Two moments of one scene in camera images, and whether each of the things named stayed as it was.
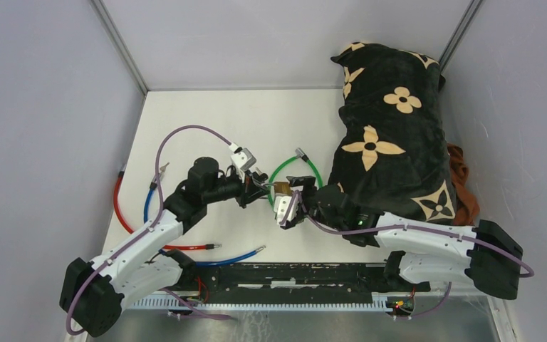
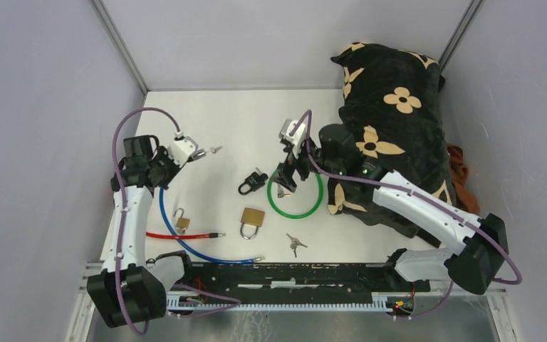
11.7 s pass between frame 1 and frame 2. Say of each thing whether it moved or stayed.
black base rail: stayed
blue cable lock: moved
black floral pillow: stayed
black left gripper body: moved
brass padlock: moved
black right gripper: moved
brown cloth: stayed
